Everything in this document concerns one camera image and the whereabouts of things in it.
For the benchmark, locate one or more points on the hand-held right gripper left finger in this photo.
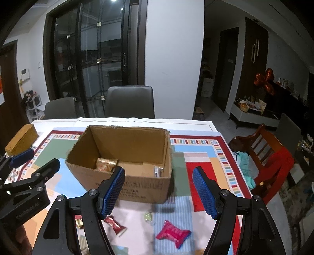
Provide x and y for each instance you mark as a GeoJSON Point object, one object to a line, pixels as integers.
{"type": "Point", "coordinates": [112, 191]}

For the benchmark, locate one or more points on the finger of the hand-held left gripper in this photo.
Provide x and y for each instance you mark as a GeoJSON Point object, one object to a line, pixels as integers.
{"type": "Point", "coordinates": [20, 157]}
{"type": "Point", "coordinates": [46, 170]}

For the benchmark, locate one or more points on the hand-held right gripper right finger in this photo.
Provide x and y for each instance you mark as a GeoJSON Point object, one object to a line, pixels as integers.
{"type": "Point", "coordinates": [204, 193]}

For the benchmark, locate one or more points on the brown cardboard box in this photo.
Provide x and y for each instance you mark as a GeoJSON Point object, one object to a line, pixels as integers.
{"type": "Point", "coordinates": [137, 188]}

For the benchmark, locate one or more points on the bronze foil snack packet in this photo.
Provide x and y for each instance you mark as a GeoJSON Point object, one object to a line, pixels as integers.
{"type": "Point", "coordinates": [105, 166]}

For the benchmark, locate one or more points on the red snack packet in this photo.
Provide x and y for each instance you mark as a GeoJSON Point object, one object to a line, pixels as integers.
{"type": "Point", "coordinates": [115, 224]}

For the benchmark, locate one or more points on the long silver snack packet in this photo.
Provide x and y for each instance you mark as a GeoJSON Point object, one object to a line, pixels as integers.
{"type": "Point", "coordinates": [158, 171]}

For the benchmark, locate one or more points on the pink snack packet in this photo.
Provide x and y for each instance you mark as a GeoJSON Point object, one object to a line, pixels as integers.
{"type": "Point", "coordinates": [173, 233]}

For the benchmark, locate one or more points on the colourful geometric tablecloth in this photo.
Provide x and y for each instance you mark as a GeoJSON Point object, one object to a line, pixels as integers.
{"type": "Point", "coordinates": [208, 176]}

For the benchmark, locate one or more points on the woven rattan box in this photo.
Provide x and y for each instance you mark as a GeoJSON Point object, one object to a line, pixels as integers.
{"type": "Point", "coordinates": [20, 139]}

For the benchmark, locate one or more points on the light green candy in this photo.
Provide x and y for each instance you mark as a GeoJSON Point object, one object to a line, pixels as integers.
{"type": "Point", "coordinates": [148, 217]}

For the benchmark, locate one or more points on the small gold candy packet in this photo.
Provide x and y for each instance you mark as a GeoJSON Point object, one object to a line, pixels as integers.
{"type": "Point", "coordinates": [79, 223]}

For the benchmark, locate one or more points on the teal cloth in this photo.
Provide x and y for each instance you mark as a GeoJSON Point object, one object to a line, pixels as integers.
{"type": "Point", "coordinates": [244, 166]}

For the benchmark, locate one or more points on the dark wooden door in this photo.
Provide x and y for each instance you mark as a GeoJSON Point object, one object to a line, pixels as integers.
{"type": "Point", "coordinates": [12, 110]}

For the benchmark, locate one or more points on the white shoe rack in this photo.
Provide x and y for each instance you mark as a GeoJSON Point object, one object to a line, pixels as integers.
{"type": "Point", "coordinates": [31, 103]}

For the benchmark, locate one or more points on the narrow grey dining chair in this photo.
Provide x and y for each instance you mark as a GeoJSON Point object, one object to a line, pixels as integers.
{"type": "Point", "coordinates": [61, 108]}

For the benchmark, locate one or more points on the wooden chair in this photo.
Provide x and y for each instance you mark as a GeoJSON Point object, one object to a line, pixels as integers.
{"type": "Point", "coordinates": [260, 144]}

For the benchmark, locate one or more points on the red cloth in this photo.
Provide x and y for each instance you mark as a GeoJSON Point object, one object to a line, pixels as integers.
{"type": "Point", "coordinates": [277, 169]}

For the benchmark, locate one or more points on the white table cover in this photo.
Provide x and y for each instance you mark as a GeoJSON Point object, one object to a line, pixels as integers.
{"type": "Point", "coordinates": [147, 121]}

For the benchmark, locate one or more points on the wide grey dining chair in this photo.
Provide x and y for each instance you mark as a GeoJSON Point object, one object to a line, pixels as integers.
{"type": "Point", "coordinates": [130, 101]}

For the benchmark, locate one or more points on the glass sliding door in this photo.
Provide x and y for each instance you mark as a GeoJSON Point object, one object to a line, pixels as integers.
{"type": "Point", "coordinates": [98, 61]}

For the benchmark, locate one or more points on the red foil balloons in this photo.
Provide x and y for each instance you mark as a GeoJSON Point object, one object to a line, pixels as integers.
{"type": "Point", "coordinates": [265, 81]}

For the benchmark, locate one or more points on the dark double-door cabinet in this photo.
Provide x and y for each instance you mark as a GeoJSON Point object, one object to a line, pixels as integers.
{"type": "Point", "coordinates": [256, 56]}

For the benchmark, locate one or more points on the white wall intercom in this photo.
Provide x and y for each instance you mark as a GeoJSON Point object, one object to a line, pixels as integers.
{"type": "Point", "coordinates": [25, 74]}

